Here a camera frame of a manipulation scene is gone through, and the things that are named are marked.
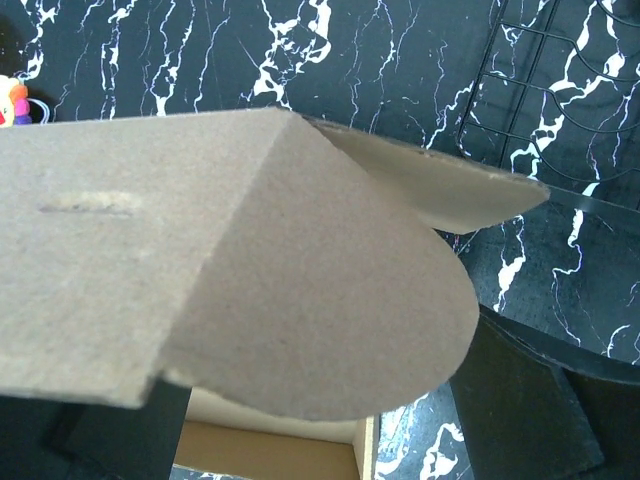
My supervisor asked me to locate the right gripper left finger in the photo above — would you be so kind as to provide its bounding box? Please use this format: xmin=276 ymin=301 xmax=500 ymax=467
xmin=1 ymin=381 xmax=191 ymax=479

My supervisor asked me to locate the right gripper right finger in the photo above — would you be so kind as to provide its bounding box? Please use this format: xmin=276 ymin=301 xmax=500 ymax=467
xmin=450 ymin=307 xmax=639 ymax=479

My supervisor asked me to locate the brown cardboard box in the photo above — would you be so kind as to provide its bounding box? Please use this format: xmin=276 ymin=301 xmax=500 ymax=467
xmin=1 ymin=108 xmax=549 ymax=479

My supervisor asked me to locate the colourful flower toy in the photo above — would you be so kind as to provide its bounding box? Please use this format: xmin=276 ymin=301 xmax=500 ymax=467
xmin=0 ymin=75 xmax=32 ymax=128

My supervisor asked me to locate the black wire dish rack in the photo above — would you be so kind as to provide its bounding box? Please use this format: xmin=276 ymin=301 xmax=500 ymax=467
xmin=456 ymin=1 xmax=639 ymax=228

